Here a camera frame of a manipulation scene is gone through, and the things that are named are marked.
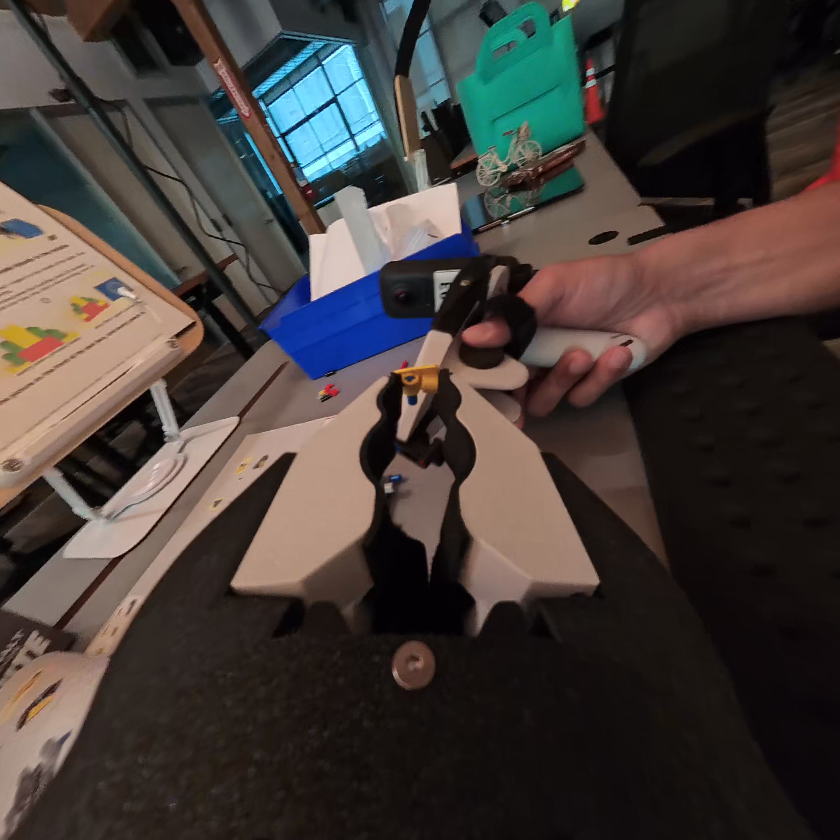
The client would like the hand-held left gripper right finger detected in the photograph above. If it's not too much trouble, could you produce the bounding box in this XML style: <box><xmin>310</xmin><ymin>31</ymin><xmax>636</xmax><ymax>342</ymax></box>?
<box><xmin>430</xmin><ymin>371</ymin><xmax>602</xmax><ymax>636</ymax></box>

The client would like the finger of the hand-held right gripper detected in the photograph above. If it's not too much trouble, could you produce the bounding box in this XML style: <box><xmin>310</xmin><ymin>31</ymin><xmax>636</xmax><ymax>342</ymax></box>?
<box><xmin>395</xmin><ymin>328</ymin><xmax>462</xmax><ymax>444</ymax></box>

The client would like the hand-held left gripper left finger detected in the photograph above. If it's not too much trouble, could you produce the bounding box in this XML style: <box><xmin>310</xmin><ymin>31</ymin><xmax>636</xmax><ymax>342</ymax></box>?
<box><xmin>230</xmin><ymin>376</ymin><xmax>403</xmax><ymax>632</ymax></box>

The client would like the yellow lego piece blue pin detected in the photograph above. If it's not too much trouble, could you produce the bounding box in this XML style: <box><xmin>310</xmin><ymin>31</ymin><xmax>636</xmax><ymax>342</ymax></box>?
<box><xmin>392</xmin><ymin>364</ymin><xmax>439</xmax><ymax>403</ymax></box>

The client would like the person's right forearm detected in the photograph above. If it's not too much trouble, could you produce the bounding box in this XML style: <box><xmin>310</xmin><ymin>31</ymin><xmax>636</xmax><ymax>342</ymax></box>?
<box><xmin>630</xmin><ymin>176</ymin><xmax>840</xmax><ymax>345</ymax></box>

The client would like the lego instruction booklet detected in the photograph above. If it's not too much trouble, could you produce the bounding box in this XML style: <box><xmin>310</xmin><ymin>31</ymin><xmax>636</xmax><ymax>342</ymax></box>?
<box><xmin>0</xmin><ymin>416</ymin><xmax>337</xmax><ymax>840</ymax></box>

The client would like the lego set box yellow car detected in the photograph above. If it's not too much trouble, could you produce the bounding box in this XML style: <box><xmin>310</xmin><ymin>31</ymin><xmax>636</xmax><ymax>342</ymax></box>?
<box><xmin>0</xmin><ymin>609</ymin><xmax>78</xmax><ymax>698</ymax></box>

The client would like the person's right hand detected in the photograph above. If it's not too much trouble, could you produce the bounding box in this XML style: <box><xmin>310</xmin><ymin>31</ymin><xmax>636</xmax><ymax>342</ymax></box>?
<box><xmin>461</xmin><ymin>251</ymin><xmax>685</xmax><ymax>431</ymax></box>

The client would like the blue plastic bin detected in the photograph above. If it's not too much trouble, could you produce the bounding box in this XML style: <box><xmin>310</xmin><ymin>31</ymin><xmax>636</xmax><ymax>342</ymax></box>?
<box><xmin>259</xmin><ymin>220</ymin><xmax>483</xmax><ymax>380</ymax></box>

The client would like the brown wooden model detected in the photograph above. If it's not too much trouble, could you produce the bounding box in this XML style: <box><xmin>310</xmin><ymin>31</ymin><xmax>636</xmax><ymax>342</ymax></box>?
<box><xmin>499</xmin><ymin>138</ymin><xmax>588</xmax><ymax>193</ymax></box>

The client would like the teal tote bag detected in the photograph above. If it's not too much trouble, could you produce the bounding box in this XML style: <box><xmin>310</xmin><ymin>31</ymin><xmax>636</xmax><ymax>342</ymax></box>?
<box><xmin>456</xmin><ymin>2</ymin><xmax>588</xmax><ymax>204</ymax></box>

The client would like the orange traffic cone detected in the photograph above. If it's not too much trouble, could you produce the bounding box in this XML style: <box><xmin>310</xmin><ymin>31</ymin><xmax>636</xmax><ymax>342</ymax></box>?
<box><xmin>583</xmin><ymin>56</ymin><xmax>608</xmax><ymax>126</ymax></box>

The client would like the wooden board with instruction sheet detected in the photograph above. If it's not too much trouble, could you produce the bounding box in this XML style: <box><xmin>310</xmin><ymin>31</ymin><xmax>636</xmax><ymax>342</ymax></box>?
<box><xmin>0</xmin><ymin>180</ymin><xmax>206</xmax><ymax>490</ymax></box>

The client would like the black mesh chair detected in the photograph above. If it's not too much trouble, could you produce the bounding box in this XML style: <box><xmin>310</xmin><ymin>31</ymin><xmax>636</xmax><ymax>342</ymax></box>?
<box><xmin>604</xmin><ymin>0</ymin><xmax>798</xmax><ymax>211</ymax></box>

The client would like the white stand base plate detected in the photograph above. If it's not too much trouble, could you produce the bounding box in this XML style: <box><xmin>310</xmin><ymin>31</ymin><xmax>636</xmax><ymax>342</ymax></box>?
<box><xmin>41</xmin><ymin>379</ymin><xmax>241</xmax><ymax>560</ymax></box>

